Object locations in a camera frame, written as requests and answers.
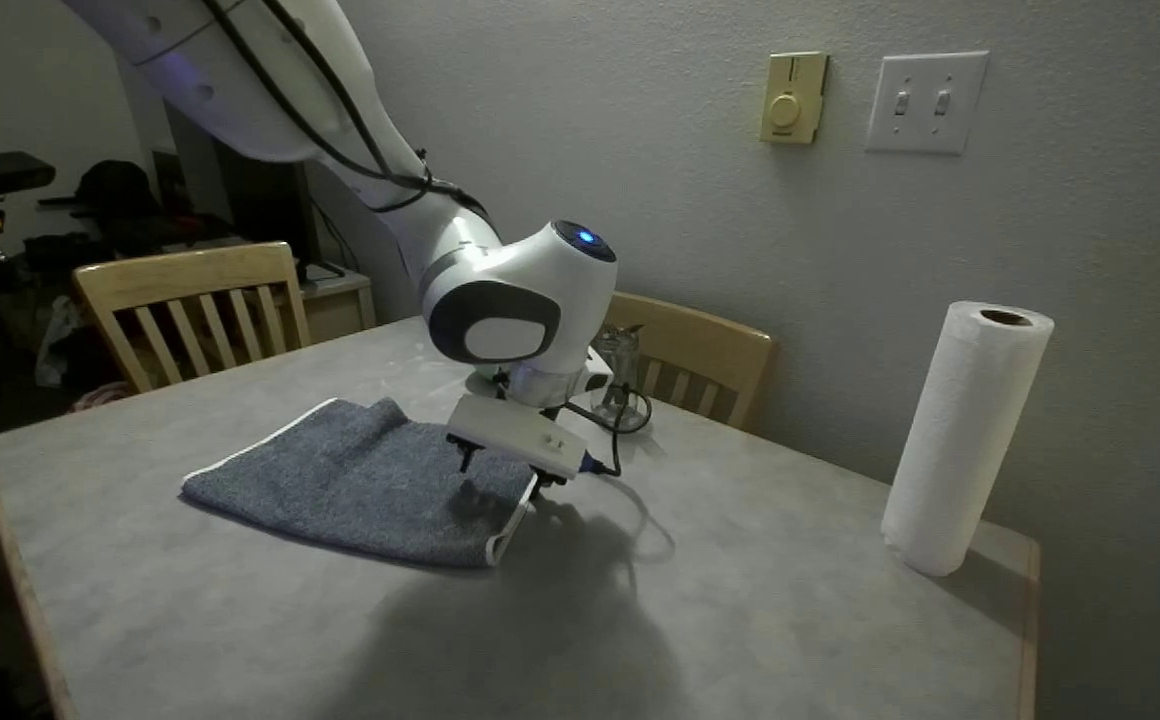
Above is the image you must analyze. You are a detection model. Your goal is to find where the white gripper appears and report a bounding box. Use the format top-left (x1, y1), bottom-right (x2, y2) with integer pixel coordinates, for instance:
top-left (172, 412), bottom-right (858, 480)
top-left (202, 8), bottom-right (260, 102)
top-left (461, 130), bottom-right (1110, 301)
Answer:
top-left (447, 390), bottom-right (595, 565)

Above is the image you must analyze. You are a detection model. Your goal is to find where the blue speckled towel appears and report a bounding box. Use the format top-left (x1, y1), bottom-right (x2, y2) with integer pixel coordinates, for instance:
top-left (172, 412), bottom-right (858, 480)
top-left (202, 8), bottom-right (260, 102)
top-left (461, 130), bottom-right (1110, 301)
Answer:
top-left (179, 401), bottom-right (537, 569)

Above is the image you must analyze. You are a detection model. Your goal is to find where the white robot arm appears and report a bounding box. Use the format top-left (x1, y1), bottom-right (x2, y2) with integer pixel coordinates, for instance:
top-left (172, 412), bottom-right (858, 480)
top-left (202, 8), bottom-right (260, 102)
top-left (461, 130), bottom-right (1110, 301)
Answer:
top-left (64, 0), bottom-right (615, 569)

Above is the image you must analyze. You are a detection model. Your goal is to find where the white paper towel roll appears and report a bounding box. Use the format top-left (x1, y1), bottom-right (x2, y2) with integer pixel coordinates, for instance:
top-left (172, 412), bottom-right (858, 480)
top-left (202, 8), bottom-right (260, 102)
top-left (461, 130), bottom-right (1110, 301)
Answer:
top-left (879, 301), bottom-right (1055, 577)

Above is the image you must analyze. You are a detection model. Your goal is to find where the glass jar with straw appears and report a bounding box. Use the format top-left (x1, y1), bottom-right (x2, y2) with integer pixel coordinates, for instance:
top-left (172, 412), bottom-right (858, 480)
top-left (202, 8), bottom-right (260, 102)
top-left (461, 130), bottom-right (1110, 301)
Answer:
top-left (595, 327), bottom-right (653, 437)

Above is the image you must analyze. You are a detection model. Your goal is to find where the wooden chair at table end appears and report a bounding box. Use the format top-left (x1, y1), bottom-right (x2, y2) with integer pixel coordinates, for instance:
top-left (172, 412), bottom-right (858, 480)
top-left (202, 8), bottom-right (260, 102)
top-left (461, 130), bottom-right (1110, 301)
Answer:
top-left (78, 241), bottom-right (307, 390)

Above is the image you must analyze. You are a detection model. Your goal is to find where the wooden chair by wall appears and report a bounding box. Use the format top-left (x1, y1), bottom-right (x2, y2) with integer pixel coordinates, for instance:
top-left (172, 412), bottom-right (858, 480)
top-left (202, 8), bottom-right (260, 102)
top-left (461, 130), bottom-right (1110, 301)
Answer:
top-left (607, 290), bottom-right (776, 428)

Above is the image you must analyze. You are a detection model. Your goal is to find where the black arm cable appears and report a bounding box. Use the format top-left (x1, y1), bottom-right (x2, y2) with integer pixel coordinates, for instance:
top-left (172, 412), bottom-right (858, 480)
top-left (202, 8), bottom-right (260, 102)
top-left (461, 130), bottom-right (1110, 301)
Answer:
top-left (202, 0), bottom-right (493, 219)

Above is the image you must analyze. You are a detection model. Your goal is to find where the yellow wall thermostat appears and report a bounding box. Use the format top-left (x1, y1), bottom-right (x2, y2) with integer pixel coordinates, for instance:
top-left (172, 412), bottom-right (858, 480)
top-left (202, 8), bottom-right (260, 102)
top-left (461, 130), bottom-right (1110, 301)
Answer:
top-left (760, 53), bottom-right (829, 144)

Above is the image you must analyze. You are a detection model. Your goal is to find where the white double light switch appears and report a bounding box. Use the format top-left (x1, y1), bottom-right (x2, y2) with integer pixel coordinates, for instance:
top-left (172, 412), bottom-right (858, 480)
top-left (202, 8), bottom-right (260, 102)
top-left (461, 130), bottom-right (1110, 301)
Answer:
top-left (866, 48), bottom-right (988, 154)

